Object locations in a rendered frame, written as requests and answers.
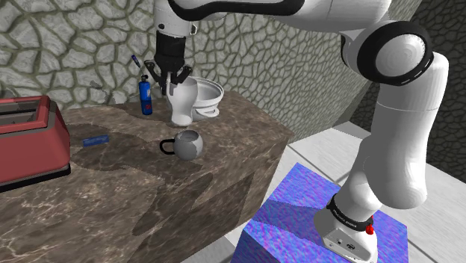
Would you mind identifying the red toaster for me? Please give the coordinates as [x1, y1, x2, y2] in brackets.
[0, 95, 72, 194]

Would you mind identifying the white vase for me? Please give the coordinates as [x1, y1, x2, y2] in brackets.
[166, 78, 199, 128]

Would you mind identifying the small flat blue bar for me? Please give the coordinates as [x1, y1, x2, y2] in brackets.
[81, 134, 111, 148]

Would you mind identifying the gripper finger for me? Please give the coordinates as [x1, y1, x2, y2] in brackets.
[143, 59, 164, 90]
[169, 65, 193, 87]

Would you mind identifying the blue purple patterned robot stand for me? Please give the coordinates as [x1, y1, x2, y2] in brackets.
[231, 161, 409, 263]

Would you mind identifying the white bowl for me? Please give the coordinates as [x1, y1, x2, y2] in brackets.
[190, 76, 225, 123]

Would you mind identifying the blue bottle with black cap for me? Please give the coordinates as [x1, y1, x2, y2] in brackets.
[137, 74, 154, 117]

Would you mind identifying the grey mug with black handle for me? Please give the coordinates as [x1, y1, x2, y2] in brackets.
[159, 129, 205, 162]

